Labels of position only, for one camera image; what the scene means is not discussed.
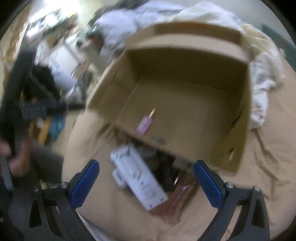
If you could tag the cream crumpled blanket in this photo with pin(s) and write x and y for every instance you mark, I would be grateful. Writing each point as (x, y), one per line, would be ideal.
(266, 69)

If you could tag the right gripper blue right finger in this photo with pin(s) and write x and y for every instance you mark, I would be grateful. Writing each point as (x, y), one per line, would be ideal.
(211, 183)

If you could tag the white rectangular device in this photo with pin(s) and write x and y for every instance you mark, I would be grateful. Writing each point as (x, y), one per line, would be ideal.
(131, 171)

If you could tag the light grey duvet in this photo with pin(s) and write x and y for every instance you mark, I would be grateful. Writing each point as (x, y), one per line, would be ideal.
(115, 23)

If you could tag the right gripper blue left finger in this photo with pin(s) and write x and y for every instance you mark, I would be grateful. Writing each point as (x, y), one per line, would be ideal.
(82, 182)

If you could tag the large brown cardboard box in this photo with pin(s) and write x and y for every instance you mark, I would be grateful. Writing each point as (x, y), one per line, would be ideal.
(196, 76)

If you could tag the blue cloth on floor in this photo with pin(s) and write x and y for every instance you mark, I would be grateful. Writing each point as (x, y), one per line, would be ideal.
(56, 127)

